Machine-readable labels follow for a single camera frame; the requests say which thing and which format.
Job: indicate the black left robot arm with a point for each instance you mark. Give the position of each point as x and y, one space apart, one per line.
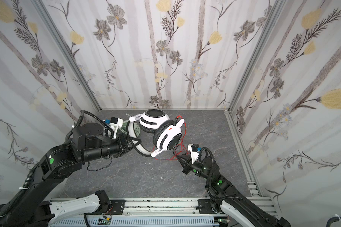
85 142

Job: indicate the green white headphones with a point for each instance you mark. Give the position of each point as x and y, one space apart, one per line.
134 128

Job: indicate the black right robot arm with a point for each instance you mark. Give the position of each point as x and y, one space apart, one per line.
225 197

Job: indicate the black mounting plate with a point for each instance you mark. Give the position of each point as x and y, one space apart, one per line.
208 206
117 207

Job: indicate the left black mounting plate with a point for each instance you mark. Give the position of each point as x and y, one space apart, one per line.
117 207

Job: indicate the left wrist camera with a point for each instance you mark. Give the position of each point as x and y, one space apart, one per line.
112 126

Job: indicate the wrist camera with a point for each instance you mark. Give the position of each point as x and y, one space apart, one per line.
194 150
112 126

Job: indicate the white slotted cable duct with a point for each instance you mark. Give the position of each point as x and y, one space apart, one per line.
139 222

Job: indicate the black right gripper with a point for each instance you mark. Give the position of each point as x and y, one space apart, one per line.
187 165

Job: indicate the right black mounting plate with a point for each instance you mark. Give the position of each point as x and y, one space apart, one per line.
208 206

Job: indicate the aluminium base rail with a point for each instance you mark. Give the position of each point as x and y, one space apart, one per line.
165 206

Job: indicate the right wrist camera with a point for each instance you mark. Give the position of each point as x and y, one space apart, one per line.
194 150

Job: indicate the black white headphones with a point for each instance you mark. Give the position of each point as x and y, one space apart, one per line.
167 133

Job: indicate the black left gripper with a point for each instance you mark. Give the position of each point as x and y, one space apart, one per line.
123 144

